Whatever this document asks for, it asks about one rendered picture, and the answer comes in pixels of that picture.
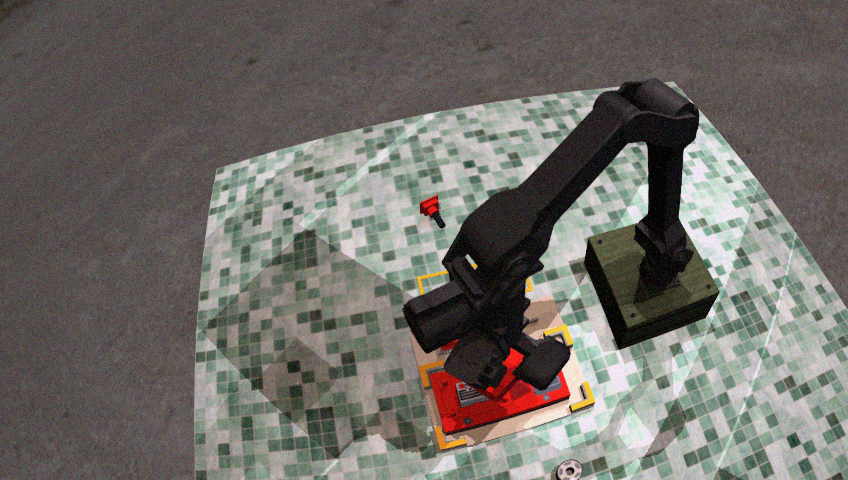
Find yellow rectangular outline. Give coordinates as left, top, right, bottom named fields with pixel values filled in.
left=417, top=264, right=534, bottom=295

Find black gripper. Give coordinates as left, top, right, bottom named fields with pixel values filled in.
left=477, top=297, right=571, bottom=391

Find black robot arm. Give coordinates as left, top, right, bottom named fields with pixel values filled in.
left=402, top=78, right=699, bottom=391

